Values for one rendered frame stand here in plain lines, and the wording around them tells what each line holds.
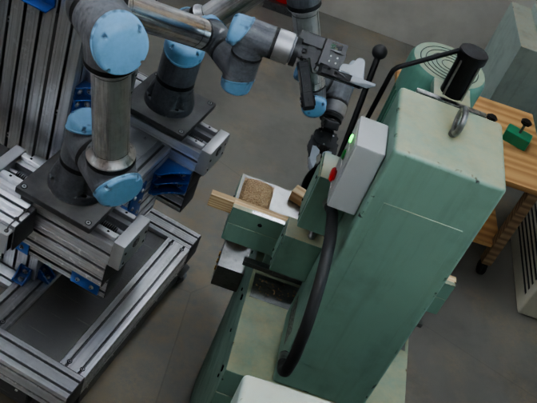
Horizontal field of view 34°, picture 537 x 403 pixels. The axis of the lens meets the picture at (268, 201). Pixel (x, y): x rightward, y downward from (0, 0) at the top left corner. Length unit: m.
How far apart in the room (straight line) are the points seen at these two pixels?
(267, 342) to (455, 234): 0.63
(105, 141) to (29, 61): 0.47
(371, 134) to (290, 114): 2.62
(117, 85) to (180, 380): 1.38
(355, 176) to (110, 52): 0.54
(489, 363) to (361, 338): 1.73
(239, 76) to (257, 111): 2.15
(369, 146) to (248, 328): 0.69
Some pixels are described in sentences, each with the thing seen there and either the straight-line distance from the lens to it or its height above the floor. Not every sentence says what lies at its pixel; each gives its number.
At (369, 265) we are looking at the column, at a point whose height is 1.24.
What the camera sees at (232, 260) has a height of 0.62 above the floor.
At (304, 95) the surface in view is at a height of 1.30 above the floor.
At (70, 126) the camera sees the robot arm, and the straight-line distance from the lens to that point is 2.14.
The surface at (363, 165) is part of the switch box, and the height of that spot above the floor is 1.44.
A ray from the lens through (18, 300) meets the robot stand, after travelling 2.79.
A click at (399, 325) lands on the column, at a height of 1.11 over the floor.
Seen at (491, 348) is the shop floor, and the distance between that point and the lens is 3.65.
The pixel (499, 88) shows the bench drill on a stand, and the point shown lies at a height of 0.47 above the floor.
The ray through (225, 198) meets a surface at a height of 0.94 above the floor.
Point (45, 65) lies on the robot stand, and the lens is 2.34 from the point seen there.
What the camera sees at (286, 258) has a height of 1.01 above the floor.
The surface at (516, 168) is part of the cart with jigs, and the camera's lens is 3.65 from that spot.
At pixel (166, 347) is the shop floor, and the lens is 3.06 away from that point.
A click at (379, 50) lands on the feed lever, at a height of 1.45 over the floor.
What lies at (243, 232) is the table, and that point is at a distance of 2.21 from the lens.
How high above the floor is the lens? 2.37
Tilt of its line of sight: 40 degrees down
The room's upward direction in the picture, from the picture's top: 23 degrees clockwise
